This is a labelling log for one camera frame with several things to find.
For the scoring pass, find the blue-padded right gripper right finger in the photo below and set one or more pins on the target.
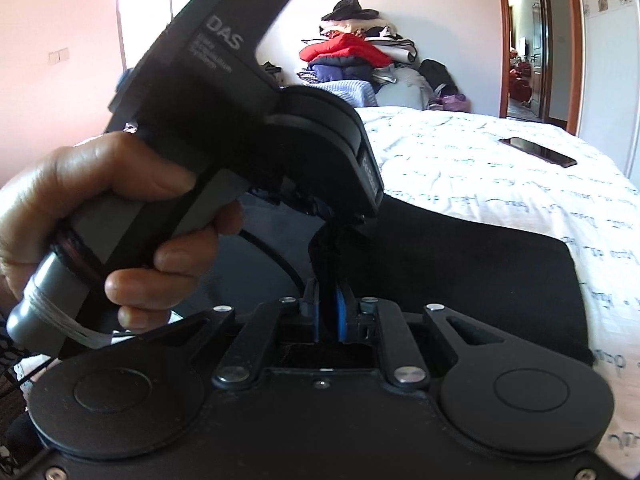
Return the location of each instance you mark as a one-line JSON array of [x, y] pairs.
[[347, 312]]

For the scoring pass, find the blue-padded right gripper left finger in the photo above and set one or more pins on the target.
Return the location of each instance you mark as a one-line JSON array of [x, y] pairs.
[[309, 307]]

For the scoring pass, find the black pants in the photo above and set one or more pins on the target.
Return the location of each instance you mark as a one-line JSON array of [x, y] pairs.
[[520, 282]]

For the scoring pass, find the person's left hand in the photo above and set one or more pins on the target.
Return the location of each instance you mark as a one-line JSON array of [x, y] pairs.
[[34, 201]]

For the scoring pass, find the red jacket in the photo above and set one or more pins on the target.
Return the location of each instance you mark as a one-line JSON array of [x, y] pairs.
[[344, 46]]

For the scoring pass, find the blue striped blanket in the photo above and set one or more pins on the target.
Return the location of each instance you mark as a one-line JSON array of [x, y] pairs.
[[357, 93]]

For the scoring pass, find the pile of clothes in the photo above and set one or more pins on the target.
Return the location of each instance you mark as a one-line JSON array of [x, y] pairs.
[[408, 82]]

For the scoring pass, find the black hat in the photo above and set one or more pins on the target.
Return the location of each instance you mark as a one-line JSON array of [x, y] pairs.
[[350, 10]]

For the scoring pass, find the white script-print bed sheet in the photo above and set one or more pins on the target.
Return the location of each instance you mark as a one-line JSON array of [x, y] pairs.
[[429, 395]]

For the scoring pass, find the black smartphone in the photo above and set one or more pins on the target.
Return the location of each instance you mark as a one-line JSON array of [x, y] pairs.
[[539, 151]]

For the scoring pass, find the brown wooden door frame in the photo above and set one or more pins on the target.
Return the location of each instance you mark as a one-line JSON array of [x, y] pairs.
[[542, 44]]

